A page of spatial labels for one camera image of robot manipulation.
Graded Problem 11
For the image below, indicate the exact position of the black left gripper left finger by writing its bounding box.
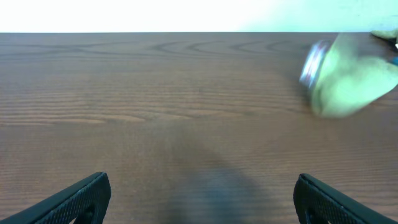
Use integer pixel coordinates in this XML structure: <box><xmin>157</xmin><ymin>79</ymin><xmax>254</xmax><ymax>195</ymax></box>
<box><xmin>1</xmin><ymin>172</ymin><xmax>111</xmax><ymax>224</ymax></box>

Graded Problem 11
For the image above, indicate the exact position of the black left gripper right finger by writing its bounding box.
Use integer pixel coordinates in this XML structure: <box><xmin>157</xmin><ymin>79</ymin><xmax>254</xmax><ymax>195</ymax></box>
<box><xmin>293</xmin><ymin>174</ymin><xmax>397</xmax><ymax>224</ymax></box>

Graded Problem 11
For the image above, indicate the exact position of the light green cloth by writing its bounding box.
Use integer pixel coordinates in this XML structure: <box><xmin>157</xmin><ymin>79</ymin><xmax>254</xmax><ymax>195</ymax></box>
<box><xmin>300</xmin><ymin>34</ymin><xmax>397</xmax><ymax>118</ymax></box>

